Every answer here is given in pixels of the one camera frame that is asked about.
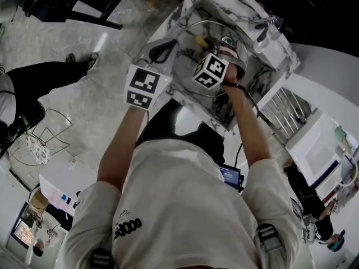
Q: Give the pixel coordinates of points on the yellow sponge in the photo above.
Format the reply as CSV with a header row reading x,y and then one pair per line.
x,y
202,41

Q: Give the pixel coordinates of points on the person's left forearm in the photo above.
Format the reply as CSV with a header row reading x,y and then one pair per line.
x,y
120,150

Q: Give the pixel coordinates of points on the chrome faucet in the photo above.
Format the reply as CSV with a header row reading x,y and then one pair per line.
x,y
266,38

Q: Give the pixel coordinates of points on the black screen device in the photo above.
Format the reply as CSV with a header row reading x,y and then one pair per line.
x,y
230,175

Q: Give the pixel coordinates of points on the person's right hand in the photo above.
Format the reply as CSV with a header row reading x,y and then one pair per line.
x,y
232,74

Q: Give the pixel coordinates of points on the person in white shirt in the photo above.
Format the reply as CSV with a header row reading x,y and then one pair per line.
x,y
182,206

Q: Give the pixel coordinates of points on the person's black trousers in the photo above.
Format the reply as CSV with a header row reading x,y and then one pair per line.
x,y
162,127

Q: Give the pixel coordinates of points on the tall black cabinet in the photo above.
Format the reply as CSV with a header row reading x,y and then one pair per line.
x,y
322,4

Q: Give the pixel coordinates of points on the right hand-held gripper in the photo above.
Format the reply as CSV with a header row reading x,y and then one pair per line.
x,y
210,71

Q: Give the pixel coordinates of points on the teal sink drain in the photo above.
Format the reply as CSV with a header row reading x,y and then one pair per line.
x,y
229,40

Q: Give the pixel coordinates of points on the white marble sink cabinet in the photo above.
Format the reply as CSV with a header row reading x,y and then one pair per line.
x,y
238,4

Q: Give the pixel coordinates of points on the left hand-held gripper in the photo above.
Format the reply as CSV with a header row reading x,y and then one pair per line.
x,y
143,81

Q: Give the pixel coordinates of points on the white curved faucet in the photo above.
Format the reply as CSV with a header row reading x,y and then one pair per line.
x,y
354,172

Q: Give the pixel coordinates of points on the person's right forearm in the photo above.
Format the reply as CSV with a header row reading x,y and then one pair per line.
x,y
249,127

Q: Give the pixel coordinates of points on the green cup with brushes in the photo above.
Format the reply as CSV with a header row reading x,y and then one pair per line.
x,y
343,136

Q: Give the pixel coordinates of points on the patterned seat cushion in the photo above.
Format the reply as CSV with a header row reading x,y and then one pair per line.
x,y
39,150

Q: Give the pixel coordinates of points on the white counter with holes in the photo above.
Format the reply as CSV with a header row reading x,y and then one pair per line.
x,y
56,189

